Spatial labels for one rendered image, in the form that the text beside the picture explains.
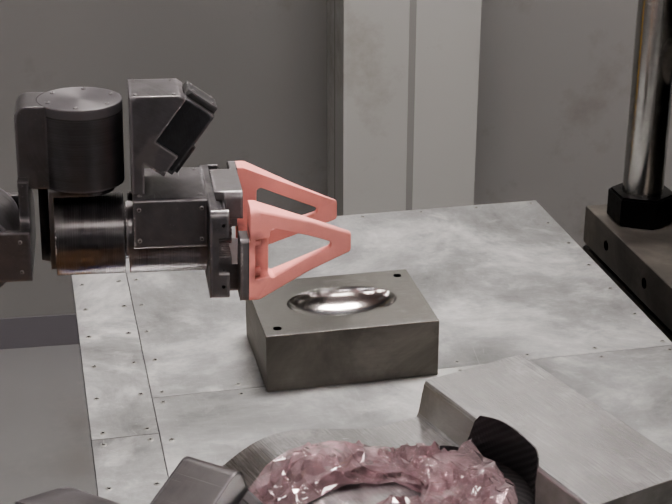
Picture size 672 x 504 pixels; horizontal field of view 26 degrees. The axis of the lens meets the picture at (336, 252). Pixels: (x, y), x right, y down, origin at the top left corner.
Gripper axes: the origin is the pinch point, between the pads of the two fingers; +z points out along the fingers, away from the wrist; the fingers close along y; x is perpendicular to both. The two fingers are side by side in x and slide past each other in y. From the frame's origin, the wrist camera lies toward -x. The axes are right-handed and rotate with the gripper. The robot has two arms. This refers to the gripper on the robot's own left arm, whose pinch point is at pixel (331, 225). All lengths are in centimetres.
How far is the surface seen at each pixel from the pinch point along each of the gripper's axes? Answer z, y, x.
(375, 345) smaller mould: 13, 49, 34
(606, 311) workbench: 46, 63, 38
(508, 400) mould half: 21.4, 23.0, 27.9
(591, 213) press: 56, 100, 40
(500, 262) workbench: 37, 80, 38
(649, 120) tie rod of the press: 61, 94, 23
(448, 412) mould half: 15.8, 23.8, 29.3
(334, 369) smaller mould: 9, 49, 37
